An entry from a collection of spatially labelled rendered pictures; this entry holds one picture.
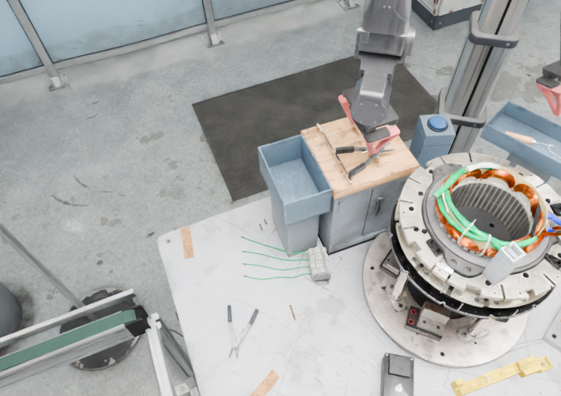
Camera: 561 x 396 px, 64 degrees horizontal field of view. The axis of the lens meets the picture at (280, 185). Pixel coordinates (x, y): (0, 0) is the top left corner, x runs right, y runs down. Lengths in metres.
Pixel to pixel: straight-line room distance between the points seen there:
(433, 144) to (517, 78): 1.98
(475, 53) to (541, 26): 2.38
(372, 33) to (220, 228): 0.71
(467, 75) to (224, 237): 0.75
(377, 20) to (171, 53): 2.50
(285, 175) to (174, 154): 1.47
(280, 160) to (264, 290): 0.32
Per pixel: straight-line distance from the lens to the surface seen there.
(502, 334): 1.17
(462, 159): 1.01
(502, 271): 0.83
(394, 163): 1.00
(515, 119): 1.24
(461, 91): 1.30
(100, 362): 2.02
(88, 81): 3.08
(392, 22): 0.69
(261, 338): 1.10
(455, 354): 1.12
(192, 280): 1.18
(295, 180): 1.05
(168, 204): 2.28
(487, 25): 1.19
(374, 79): 0.72
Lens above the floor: 1.83
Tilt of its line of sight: 54 degrees down
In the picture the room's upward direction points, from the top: 3 degrees counter-clockwise
